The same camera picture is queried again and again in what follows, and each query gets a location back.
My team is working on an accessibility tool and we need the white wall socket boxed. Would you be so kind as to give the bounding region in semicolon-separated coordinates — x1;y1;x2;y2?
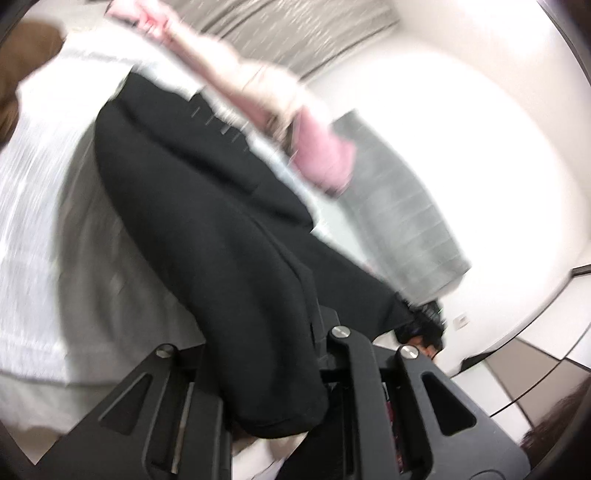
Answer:
453;315;470;330

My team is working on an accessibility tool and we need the large black garment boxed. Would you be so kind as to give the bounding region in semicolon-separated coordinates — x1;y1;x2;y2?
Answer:
94;73;413;438

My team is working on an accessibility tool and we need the person's right hand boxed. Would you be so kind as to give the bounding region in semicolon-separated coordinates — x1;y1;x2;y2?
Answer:
406;336;439;360

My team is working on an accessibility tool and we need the grey dotted curtain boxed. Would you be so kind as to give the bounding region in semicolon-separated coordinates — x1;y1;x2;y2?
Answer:
169;0;401;80

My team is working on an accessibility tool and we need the light blue tasselled blanket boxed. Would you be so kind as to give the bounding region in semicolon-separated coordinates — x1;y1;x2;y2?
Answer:
0;18;325;388

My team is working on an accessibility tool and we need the brown garment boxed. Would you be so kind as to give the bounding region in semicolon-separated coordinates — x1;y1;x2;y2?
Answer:
1;20;64;146

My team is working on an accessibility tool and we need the grey upholstered headboard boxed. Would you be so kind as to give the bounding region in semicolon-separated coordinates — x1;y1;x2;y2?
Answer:
332;111;470;305

